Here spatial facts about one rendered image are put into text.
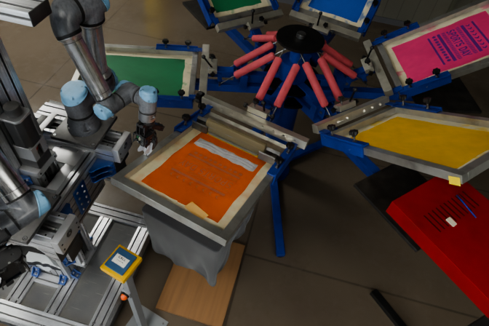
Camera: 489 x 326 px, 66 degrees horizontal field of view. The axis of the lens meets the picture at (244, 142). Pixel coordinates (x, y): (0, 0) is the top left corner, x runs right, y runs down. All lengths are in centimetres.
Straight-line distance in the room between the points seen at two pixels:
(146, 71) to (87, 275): 138
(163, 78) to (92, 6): 117
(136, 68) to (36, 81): 184
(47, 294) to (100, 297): 32
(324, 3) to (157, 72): 144
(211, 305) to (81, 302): 80
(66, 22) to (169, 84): 120
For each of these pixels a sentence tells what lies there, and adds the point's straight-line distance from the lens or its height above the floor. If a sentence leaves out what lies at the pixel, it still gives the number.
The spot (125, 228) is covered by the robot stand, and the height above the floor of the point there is 21.
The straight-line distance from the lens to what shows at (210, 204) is 171.
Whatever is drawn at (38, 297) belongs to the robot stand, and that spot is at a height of 21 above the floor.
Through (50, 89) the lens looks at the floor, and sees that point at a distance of 430.
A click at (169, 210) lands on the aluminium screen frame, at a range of 162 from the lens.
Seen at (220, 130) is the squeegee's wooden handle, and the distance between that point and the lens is 204.
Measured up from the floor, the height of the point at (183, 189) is 116.
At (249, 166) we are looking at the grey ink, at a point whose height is 109.
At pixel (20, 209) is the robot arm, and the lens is 130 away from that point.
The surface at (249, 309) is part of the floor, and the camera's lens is 276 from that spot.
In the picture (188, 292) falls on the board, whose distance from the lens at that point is 276.
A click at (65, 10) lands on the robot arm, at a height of 187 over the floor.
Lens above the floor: 260
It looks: 47 degrees down
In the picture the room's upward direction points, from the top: 7 degrees clockwise
